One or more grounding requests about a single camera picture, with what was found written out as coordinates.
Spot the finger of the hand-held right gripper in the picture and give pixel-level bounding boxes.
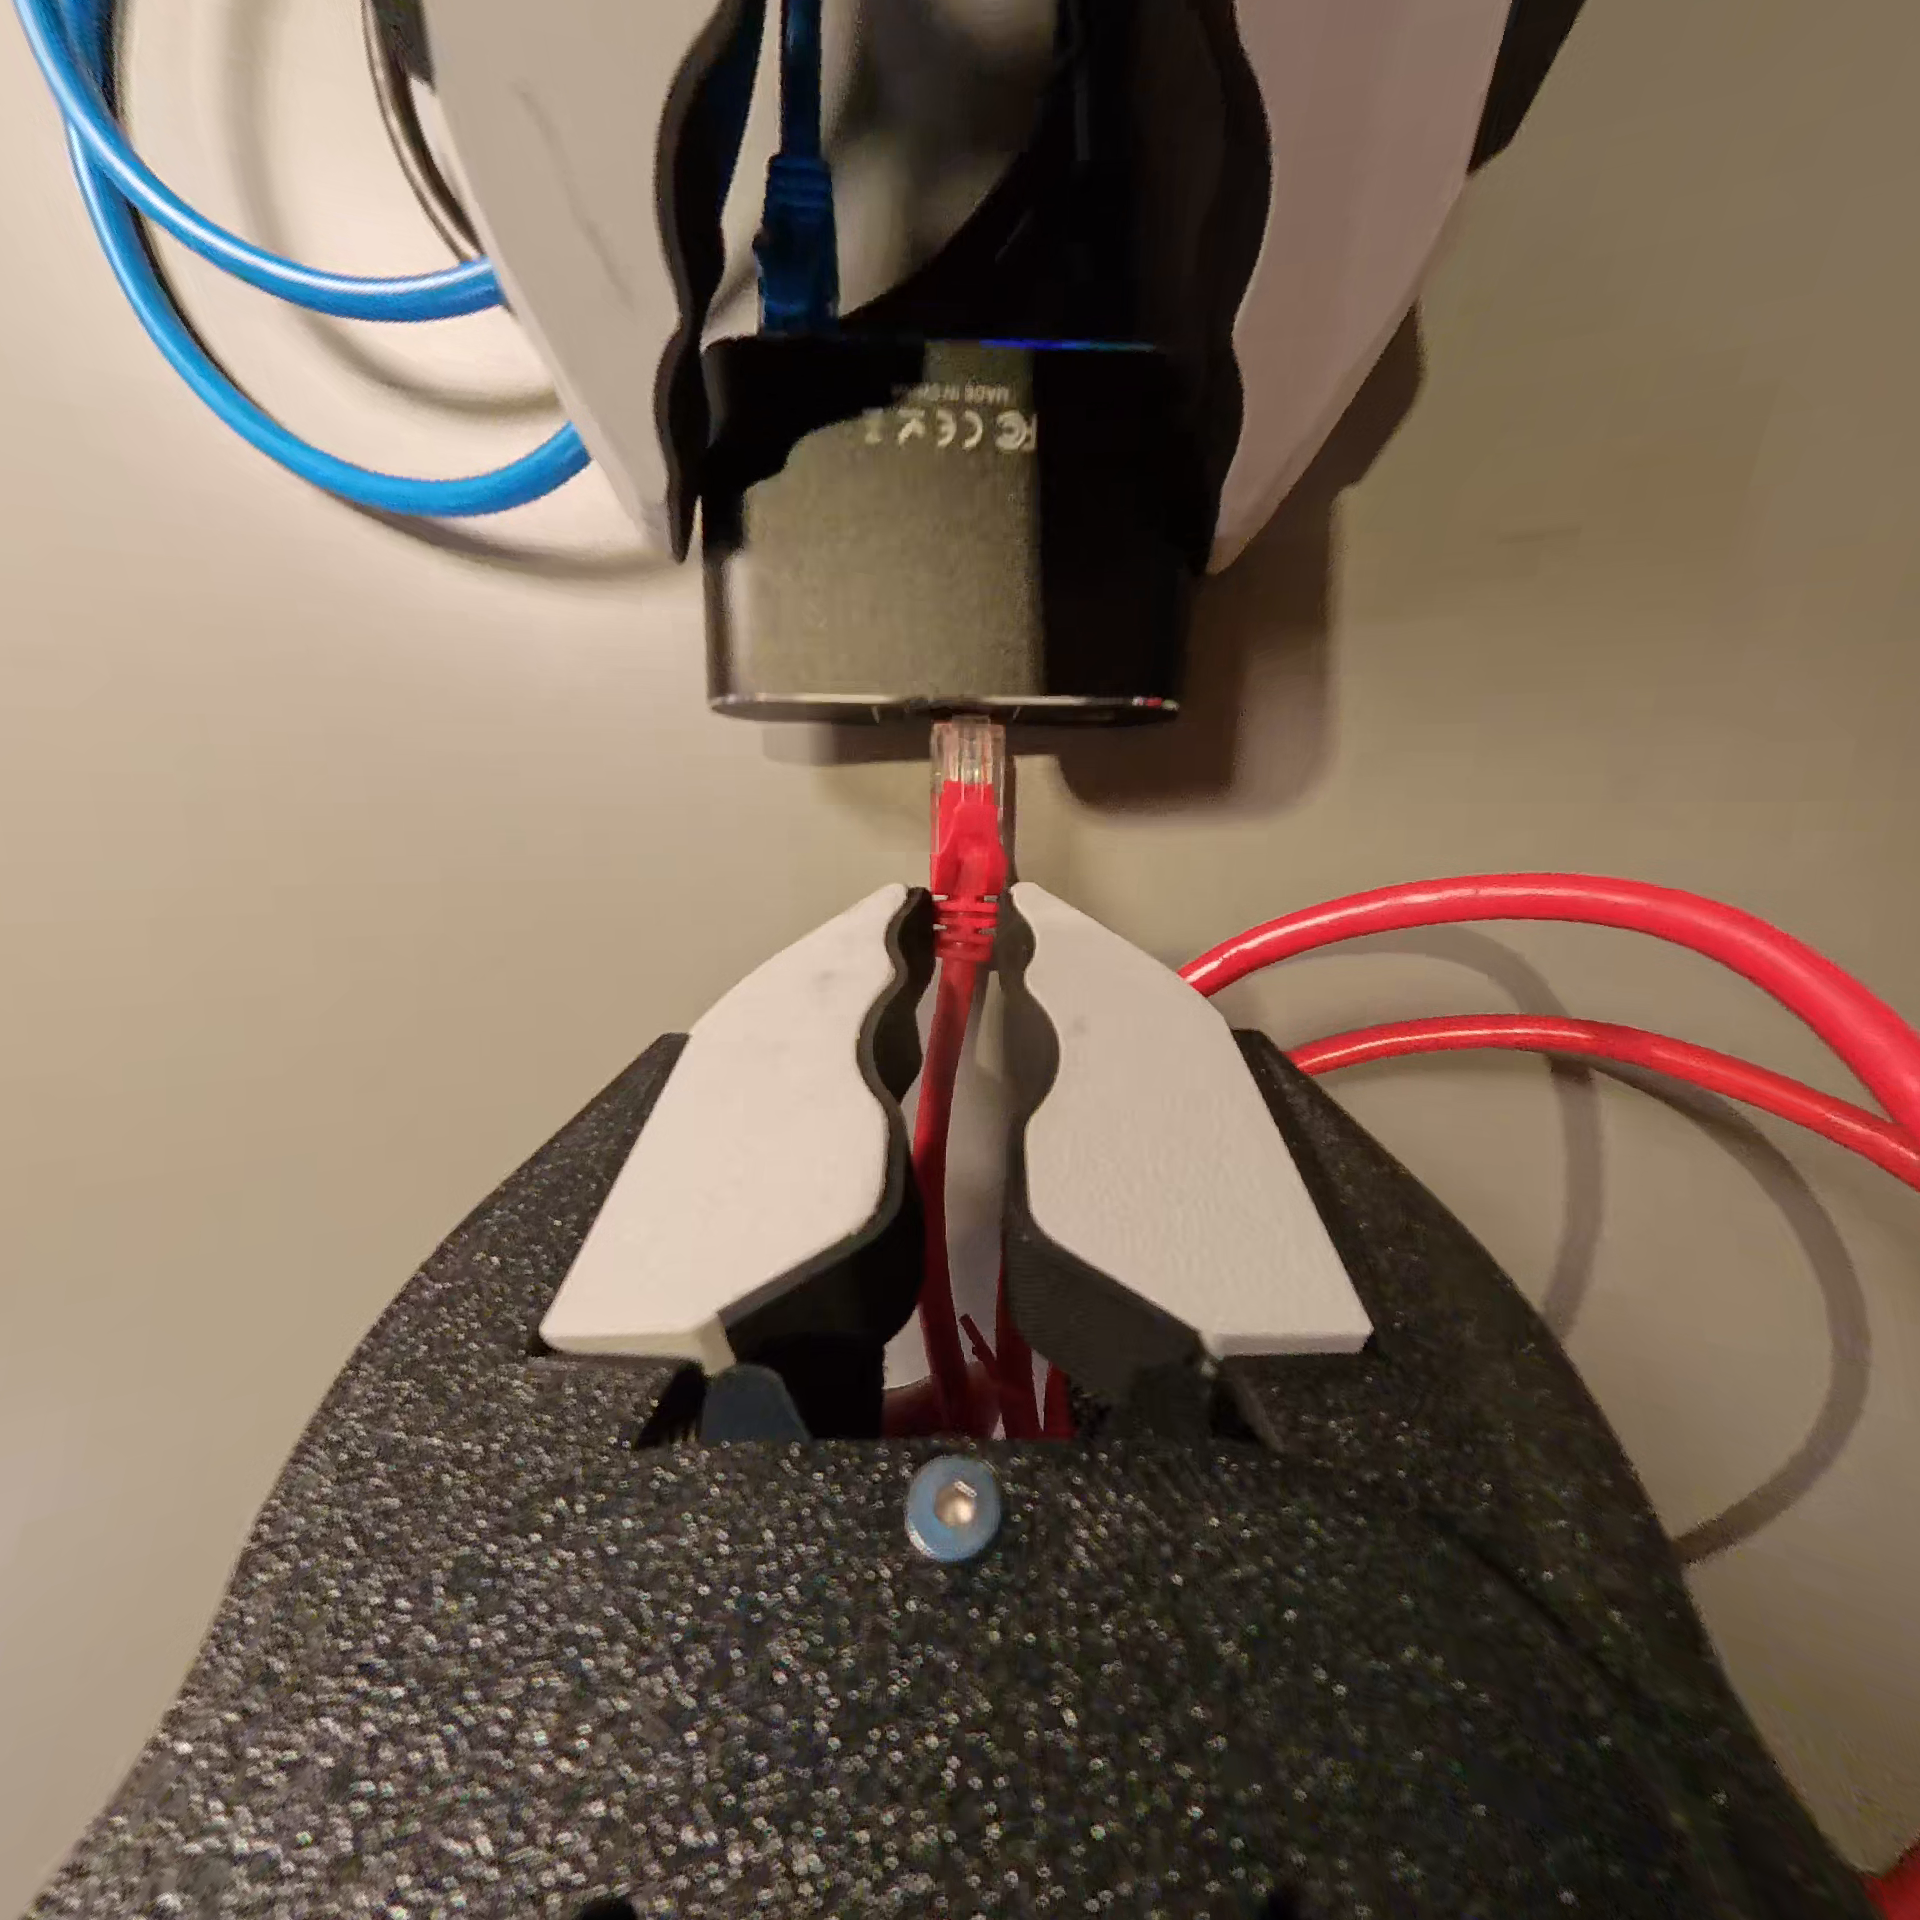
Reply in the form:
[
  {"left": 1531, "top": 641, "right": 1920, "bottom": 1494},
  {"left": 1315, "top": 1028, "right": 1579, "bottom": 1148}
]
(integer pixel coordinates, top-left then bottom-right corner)
[
  {"left": 1183, "top": 0, "right": 1509, "bottom": 578},
  {"left": 423, "top": 0, "right": 782, "bottom": 565}
]

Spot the black ethernet adapter box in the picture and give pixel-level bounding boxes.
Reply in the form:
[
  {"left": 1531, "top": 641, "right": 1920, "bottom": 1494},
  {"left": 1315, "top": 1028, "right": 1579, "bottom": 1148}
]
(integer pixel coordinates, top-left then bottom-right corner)
[{"left": 697, "top": 333, "right": 1202, "bottom": 730}]

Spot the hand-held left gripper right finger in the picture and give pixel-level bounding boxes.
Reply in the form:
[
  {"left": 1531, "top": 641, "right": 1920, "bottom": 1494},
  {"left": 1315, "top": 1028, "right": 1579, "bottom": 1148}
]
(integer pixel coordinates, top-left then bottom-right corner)
[{"left": 995, "top": 879, "right": 1375, "bottom": 1402}]

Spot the blue ethernet cable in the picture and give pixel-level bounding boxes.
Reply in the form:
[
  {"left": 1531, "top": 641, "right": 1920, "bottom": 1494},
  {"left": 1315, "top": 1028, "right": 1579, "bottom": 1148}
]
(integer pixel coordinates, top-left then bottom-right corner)
[{"left": 15, "top": 0, "right": 840, "bottom": 518}]

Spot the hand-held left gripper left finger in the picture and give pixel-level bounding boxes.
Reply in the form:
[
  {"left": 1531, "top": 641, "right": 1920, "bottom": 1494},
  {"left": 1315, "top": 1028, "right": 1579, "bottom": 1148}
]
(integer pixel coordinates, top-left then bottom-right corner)
[{"left": 535, "top": 882, "right": 938, "bottom": 1365}]

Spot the red ethernet cable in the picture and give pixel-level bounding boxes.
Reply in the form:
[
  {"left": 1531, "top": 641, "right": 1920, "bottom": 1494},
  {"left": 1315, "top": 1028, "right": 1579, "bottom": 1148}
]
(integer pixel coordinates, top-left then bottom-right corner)
[{"left": 906, "top": 719, "right": 1920, "bottom": 1920}]

